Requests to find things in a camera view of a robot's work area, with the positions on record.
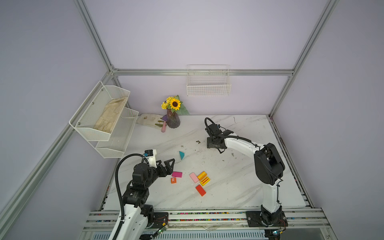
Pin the beige cloth in shelf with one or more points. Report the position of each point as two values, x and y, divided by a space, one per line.
110 114

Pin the teal triangular wood block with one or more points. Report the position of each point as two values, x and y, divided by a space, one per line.
182 155

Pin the sunflower bouquet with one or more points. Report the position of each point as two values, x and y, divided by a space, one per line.
175 106

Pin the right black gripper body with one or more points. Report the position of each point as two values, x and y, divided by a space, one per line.
217 147

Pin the white mesh shelf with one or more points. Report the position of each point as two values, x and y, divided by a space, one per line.
84 119
116 146

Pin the dark purple glass vase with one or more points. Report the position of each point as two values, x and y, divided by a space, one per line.
173 120

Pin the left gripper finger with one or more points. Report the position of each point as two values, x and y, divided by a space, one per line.
164 172
166 166

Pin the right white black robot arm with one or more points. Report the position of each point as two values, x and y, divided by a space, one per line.
269 166

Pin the pink tube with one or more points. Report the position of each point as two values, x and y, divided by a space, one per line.
164 127

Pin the red wood block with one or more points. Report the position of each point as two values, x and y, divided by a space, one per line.
200 190

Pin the white cloth on table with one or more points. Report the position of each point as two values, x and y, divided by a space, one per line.
151 120

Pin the yellow red striped block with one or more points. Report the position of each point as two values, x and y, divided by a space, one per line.
204 180

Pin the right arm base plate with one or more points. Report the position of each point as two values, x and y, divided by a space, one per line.
258 220

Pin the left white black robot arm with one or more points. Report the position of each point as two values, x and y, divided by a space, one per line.
137 220

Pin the white lower mesh shelf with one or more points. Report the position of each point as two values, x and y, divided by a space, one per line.
116 146

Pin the aluminium front rail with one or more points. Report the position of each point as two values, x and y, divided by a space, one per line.
303 224

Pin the white wire wall basket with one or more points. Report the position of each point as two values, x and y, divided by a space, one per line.
208 80

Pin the orange ridged wood block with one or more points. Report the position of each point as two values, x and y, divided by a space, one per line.
202 175

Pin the magenta wood block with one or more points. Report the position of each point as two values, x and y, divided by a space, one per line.
177 174

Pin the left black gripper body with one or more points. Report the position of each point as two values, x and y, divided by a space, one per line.
153 176

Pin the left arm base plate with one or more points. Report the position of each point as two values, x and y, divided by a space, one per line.
157 220

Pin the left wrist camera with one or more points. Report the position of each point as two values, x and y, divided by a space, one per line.
150 156

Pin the white upper mesh shelf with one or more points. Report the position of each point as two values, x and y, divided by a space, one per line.
84 119

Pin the pink wood block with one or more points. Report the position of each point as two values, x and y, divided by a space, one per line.
194 177

